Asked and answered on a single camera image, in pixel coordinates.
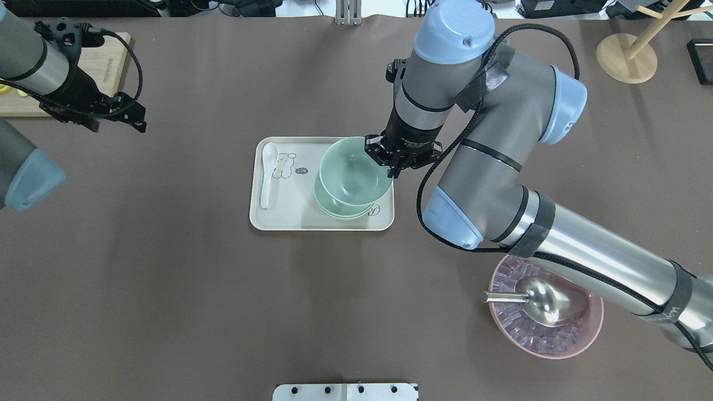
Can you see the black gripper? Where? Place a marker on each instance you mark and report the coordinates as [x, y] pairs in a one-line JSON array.
[[411, 133], [76, 88]]

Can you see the green bowl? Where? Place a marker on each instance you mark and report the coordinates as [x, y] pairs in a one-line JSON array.
[[336, 208], [350, 175]]

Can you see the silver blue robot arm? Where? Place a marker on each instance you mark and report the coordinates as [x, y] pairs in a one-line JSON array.
[[43, 62], [483, 101]]

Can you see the wooden cutting board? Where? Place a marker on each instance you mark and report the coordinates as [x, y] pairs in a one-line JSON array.
[[106, 65]]

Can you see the yellow plastic knife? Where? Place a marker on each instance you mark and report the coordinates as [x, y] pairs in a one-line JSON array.
[[8, 88]]

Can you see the cream serving tray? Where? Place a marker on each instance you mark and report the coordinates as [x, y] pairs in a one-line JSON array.
[[291, 203]]

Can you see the white ceramic spoon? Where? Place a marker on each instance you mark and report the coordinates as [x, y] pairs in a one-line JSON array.
[[269, 157]]

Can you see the metal ice scoop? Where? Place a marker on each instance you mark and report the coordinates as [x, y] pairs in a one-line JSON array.
[[545, 301]]

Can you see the wooden mug tree stand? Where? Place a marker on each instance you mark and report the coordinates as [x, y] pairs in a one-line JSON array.
[[629, 58]]

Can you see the pink bowl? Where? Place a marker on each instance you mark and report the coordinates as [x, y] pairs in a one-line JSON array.
[[564, 341]]

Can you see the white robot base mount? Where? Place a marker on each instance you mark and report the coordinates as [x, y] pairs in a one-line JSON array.
[[347, 391]]

